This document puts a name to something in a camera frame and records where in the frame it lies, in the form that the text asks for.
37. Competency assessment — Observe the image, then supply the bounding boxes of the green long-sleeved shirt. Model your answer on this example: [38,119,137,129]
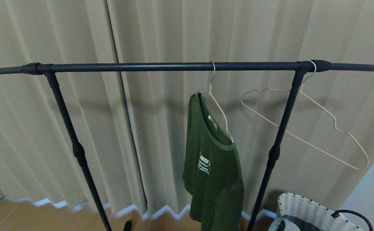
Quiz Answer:
[183,92,244,231]

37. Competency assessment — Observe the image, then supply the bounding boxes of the pale grey shorts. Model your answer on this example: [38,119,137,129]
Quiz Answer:
[268,218,302,231]

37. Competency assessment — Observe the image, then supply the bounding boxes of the pink clothes hanger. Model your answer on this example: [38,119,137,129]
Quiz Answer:
[241,60,369,171]
[196,62,234,144]

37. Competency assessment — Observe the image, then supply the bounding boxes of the black clothes rack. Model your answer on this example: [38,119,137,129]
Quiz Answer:
[0,59,374,231]

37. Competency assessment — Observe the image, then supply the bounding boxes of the white laundry basket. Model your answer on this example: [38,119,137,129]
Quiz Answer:
[277,192,374,231]

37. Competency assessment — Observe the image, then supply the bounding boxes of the beige curtain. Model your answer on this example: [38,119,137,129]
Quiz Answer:
[0,0,374,220]

